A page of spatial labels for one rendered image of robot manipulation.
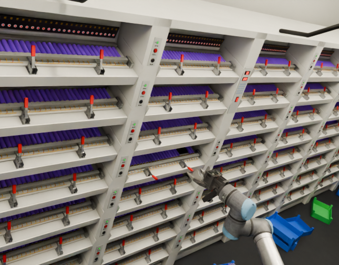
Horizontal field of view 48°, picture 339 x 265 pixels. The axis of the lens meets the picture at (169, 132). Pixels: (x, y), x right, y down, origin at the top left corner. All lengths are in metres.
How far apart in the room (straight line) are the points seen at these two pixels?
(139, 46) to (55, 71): 0.38
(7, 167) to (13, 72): 0.38
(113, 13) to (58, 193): 0.81
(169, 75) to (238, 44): 0.55
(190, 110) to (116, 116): 0.46
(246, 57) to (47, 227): 1.30
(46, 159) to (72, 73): 0.38
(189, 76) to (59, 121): 0.66
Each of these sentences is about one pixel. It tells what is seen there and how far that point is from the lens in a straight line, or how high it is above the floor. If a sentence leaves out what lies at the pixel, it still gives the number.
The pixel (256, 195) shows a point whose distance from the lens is 3.33.
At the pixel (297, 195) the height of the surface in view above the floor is 0.18.
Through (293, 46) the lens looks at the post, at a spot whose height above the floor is 1.66.
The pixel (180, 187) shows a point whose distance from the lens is 2.33.
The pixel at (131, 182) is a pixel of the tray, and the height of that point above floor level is 0.93.
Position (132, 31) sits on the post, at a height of 1.66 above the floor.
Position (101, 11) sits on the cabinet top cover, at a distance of 1.38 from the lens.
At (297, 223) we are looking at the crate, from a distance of 4.05.
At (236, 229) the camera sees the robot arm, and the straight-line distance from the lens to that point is 1.82.
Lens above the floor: 2.01
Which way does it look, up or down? 25 degrees down
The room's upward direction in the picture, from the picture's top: 18 degrees clockwise
